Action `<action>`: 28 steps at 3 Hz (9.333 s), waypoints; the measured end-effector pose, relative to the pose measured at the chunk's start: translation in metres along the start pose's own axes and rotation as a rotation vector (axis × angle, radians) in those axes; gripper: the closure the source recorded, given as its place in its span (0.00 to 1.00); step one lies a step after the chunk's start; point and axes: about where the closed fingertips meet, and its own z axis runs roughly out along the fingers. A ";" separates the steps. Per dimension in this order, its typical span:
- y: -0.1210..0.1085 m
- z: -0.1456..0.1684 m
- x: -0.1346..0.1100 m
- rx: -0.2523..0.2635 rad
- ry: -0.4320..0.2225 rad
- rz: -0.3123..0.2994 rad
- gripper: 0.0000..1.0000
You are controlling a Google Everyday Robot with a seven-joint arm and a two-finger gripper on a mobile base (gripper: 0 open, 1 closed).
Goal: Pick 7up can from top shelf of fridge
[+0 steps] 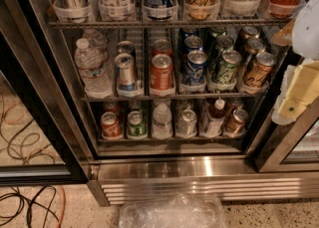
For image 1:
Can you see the rear water bottle middle shelf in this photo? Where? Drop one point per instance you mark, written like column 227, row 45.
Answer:
column 97, row 40

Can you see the front silver red bull can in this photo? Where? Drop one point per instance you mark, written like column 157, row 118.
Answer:
column 126, row 71

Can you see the brown can bottom shelf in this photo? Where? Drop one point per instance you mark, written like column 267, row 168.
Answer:
column 236, row 121

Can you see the green soda can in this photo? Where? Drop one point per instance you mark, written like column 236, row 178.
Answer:
column 221, row 43
column 226, row 67

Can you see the orange soda can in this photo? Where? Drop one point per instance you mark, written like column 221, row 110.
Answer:
column 162, row 46
column 161, row 72

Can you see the stainless steel fridge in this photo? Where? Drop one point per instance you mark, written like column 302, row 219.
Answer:
column 264, row 161

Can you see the front blue pepsi can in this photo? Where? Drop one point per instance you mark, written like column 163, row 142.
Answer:
column 194, row 68

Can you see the middle blue pepsi can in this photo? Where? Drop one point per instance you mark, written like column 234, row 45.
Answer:
column 191, row 43

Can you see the water bottle shelf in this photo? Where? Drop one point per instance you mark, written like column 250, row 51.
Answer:
column 162, row 128
column 92, row 70
column 97, row 40

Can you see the green can bottom shelf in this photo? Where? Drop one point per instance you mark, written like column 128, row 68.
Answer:
column 136, row 124

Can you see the silver can bottom shelf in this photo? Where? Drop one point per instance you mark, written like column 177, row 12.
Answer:
column 186, row 125

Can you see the rear brown soda can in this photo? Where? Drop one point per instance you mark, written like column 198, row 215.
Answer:
column 247, row 32

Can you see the front water bottle middle shelf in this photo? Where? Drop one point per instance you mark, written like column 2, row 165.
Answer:
column 92, row 70

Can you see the clear plastic container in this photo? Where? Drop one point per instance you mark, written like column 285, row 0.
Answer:
column 179, row 211

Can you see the silver red bull can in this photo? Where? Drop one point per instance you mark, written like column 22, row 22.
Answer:
column 126, row 71
column 126, row 47

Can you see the water bottle bottom shelf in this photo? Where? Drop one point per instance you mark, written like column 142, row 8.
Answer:
column 162, row 128

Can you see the middle green soda can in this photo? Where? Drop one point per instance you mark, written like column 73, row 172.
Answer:
column 221, row 43

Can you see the brown soda can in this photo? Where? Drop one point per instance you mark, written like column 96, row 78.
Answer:
column 258, row 70
column 247, row 32
column 252, row 47

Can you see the left glass fridge door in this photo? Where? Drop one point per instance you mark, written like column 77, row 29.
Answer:
column 35, row 138

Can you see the front brown soda can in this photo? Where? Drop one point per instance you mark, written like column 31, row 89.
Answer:
column 258, row 70

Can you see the rear orange soda can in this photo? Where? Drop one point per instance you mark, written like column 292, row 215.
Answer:
column 162, row 46

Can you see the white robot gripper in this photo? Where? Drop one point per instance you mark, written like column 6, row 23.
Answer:
column 307, row 29

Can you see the front green soda can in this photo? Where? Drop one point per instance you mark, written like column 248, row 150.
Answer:
column 226, row 67

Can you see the rear silver red bull can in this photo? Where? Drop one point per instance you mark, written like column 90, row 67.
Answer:
column 126, row 47

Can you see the middle brown soda can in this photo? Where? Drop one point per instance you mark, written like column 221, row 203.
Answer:
column 252, row 47

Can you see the juice bottle bottom shelf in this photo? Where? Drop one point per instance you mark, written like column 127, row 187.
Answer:
column 212, row 116

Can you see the red can bottom shelf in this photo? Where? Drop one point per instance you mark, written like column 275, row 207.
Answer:
column 110, row 125

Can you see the front orange soda can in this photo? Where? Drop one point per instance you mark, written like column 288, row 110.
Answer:
column 161, row 72

